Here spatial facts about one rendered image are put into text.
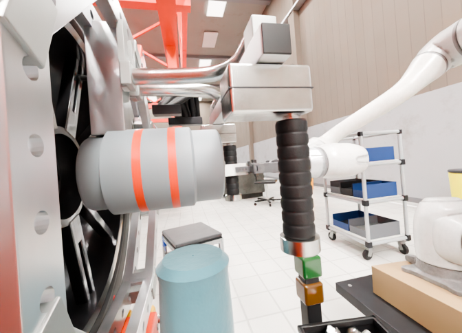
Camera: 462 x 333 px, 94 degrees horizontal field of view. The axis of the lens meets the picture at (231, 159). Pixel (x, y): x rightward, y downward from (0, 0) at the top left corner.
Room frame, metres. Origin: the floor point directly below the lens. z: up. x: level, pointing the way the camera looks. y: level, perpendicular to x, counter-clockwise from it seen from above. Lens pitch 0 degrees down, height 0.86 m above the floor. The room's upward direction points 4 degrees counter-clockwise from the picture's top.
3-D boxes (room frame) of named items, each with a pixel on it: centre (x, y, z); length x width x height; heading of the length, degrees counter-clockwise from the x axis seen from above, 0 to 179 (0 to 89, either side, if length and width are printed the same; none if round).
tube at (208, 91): (0.49, 0.10, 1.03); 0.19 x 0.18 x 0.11; 102
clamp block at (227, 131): (0.57, 0.03, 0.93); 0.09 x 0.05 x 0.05; 102
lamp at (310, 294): (0.43, -0.14, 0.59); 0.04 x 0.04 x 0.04; 12
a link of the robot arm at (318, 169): (0.63, -0.23, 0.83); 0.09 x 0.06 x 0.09; 12
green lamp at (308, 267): (0.43, -0.14, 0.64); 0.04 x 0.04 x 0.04; 12
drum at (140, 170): (0.38, 0.12, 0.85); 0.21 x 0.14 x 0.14; 102
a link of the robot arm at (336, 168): (0.66, -0.33, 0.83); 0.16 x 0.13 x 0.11; 102
